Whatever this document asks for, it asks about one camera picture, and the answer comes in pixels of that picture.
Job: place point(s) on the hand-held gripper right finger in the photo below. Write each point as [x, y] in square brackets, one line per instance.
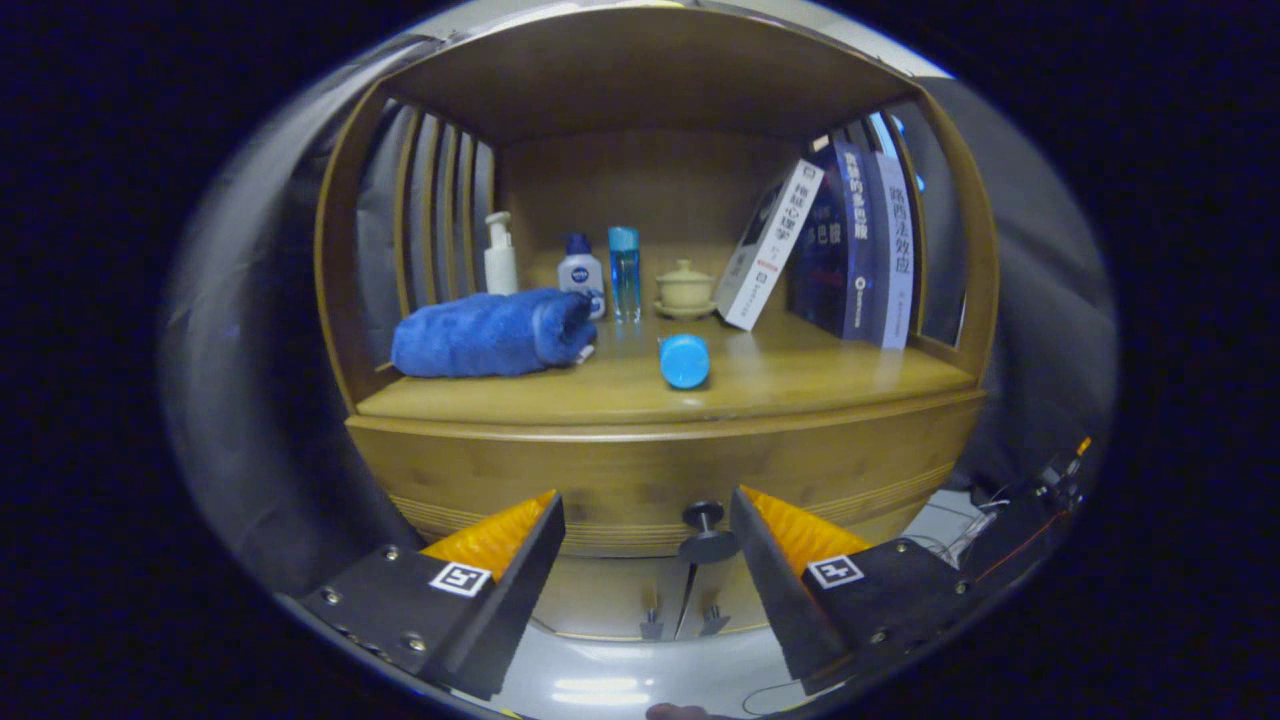
[775, 600]

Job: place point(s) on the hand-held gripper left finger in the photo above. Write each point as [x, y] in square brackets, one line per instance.
[520, 600]

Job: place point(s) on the black round drawer knob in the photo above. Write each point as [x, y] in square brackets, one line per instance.
[707, 545]

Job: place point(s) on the wooden drawer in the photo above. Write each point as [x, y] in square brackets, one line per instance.
[620, 470]

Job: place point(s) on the blue tube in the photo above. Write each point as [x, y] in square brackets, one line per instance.
[685, 362]

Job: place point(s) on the wooden cabinet door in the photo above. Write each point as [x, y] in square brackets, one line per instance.
[725, 595]
[600, 595]

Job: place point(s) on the wooden countertop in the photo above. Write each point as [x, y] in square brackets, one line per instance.
[800, 375]

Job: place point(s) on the wooden cabinet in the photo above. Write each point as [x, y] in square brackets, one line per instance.
[650, 90]

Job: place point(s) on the black equipment with orange part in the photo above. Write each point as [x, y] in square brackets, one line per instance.
[1020, 530]

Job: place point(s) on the blue rolled towel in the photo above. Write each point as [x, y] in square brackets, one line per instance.
[480, 335]

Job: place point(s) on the beige lidded teacup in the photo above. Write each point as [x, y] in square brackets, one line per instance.
[686, 290]

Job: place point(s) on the white bottle with blue cap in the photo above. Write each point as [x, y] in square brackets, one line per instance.
[580, 275]

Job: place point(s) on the white pump bottle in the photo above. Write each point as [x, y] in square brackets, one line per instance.
[500, 265]

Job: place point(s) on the clear blue bottle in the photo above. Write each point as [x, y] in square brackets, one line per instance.
[625, 275]

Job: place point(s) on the white book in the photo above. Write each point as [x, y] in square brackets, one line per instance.
[770, 250]

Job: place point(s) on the dark blue book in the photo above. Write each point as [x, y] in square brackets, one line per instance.
[835, 250]

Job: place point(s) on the pale grey book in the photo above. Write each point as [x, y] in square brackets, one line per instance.
[898, 260]

